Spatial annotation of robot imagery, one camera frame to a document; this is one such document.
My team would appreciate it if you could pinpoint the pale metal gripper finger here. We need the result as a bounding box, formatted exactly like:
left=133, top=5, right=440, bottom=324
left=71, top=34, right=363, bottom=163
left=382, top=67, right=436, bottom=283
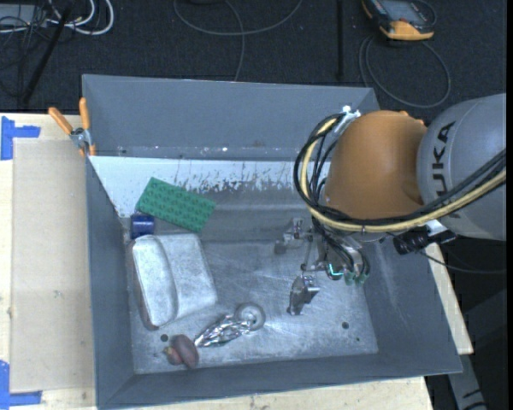
left=286, top=262, right=322, bottom=316
left=274, top=217, right=314, bottom=255

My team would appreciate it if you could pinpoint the grey round knob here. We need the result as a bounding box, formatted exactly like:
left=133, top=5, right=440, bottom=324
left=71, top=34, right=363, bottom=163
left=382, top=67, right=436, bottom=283
left=233, top=302, right=267, bottom=333

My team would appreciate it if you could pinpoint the grey metal bin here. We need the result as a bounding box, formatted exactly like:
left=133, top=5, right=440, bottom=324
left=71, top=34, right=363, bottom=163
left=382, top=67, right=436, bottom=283
left=80, top=73, right=465, bottom=409

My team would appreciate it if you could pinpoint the silver foil wrapper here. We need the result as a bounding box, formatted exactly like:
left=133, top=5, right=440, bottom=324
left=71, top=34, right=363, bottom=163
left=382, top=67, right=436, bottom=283
left=193, top=312, right=252, bottom=349

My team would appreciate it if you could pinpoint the green studded flat block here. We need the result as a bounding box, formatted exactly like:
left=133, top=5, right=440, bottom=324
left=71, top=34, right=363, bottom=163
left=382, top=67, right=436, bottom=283
left=134, top=176, right=218, bottom=233

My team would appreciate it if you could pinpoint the red-brown toy fruit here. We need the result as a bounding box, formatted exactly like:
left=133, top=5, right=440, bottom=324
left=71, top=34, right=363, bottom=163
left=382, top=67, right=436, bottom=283
left=163, top=333, right=201, bottom=370

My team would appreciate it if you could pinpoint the small blue block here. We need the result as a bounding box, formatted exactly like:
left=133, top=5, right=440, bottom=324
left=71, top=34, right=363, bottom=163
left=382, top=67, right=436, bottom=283
left=129, top=213, right=156, bottom=241

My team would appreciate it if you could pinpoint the pale flat board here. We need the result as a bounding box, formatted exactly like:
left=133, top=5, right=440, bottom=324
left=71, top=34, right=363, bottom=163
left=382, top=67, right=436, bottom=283
left=9, top=138, right=97, bottom=395

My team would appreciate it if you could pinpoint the black cylinder on white bracket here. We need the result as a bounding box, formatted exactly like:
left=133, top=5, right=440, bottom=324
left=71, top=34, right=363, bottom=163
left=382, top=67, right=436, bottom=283
left=392, top=221, right=458, bottom=256

